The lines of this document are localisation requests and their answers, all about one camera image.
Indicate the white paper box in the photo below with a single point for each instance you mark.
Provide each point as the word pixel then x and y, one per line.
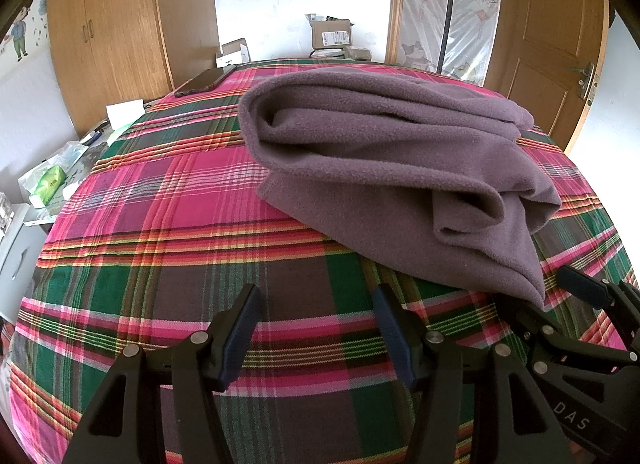
pixel 122 113

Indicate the white nightstand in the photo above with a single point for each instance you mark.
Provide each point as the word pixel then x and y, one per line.
pixel 20 254

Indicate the small white open box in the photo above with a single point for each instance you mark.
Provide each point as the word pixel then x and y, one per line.
pixel 235 52

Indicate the purple fleece pants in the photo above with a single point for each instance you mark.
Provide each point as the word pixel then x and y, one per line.
pixel 375 159

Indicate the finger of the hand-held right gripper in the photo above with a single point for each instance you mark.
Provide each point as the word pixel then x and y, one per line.
pixel 525 316
pixel 582 286

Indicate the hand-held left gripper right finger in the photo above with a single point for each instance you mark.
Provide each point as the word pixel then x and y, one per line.
pixel 396 341

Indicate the dark smartphone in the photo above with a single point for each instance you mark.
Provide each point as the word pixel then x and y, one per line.
pixel 205 80

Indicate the cartoon children wall sticker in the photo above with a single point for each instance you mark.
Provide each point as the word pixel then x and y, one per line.
pixel 19 34

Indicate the green wipes pack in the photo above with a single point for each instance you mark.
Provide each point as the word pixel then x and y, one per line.
pixel 50 183

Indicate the wooden wardrobe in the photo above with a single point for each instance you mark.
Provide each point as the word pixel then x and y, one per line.
pixel 125 19

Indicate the labelled cardboard box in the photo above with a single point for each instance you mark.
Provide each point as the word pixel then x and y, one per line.
pixel 332 34

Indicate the clear printed door curtain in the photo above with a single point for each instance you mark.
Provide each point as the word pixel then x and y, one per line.
pixel 472 19

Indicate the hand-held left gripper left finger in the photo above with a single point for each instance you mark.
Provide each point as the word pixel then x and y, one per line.
pixel 239 331

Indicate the wooden door frame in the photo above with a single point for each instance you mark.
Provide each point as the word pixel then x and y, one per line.
pixel 395 4

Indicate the wooden door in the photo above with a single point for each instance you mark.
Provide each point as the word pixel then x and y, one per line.
pixel 540 44

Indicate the pink green plaid bed sheet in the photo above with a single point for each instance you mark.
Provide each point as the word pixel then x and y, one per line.
pixel 150 244

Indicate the grey wrapped parcel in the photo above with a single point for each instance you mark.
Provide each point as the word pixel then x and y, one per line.
pixel 359 52

